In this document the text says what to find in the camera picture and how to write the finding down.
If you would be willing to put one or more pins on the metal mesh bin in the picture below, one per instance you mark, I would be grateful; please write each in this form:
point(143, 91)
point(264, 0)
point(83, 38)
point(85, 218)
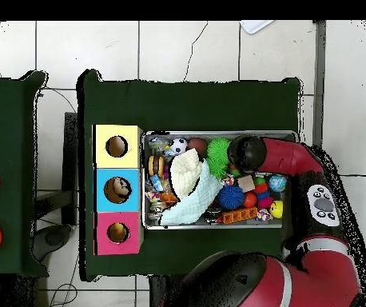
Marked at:
point(259, 224)

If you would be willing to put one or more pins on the mint knitted cloth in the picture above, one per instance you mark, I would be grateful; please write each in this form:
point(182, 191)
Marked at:
point(199, 198)

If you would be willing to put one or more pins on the multicolour spiky caterpillar toy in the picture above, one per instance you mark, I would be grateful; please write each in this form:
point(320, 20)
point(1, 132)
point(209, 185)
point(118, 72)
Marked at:
point(234, 171)

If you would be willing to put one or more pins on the white tray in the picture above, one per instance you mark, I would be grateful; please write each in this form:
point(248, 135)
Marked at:
point(255, 26)

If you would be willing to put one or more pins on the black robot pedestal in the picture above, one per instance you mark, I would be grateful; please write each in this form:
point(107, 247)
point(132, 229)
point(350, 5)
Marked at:
point(157, 294)

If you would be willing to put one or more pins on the cream knitted cloth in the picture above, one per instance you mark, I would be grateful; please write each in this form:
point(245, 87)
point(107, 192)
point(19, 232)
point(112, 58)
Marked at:
point(186, 172)

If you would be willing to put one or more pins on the green spiky rubber ball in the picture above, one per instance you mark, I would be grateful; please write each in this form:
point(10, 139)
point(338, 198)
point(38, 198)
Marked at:
point(216, 168)
point(218, 149)

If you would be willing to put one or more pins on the wooden toy burger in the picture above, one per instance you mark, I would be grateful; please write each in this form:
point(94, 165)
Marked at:
point(156, 165)

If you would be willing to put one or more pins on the blue spiky rubber ball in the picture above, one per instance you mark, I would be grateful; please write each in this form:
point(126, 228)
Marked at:
point(231, 196)

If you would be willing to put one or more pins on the dark grey rounded object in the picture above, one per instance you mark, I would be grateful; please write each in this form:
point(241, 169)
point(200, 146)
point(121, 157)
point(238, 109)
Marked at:
point(53, 240)

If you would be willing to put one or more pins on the dark green side table cloth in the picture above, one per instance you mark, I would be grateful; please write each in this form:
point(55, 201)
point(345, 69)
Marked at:
point(7, 128)

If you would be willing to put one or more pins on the blue globe ball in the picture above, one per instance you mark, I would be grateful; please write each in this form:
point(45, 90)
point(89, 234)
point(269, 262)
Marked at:
point(278, 183)

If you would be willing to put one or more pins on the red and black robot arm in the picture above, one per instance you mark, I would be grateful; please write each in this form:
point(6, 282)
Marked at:
point(291, 156)

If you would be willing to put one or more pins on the wooden box with three holes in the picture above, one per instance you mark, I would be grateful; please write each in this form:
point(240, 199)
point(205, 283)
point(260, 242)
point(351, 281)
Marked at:
point(117, 161)

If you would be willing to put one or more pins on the brown toy football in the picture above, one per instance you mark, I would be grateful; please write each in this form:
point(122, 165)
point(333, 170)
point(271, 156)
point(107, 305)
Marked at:
point(197, 145)

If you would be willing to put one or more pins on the small soccer ball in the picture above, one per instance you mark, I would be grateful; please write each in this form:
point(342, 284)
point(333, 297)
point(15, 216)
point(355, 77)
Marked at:
point(178, 145)

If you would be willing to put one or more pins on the yellow smiley ball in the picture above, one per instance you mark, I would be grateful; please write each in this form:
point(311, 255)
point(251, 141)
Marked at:
point(276, 209)

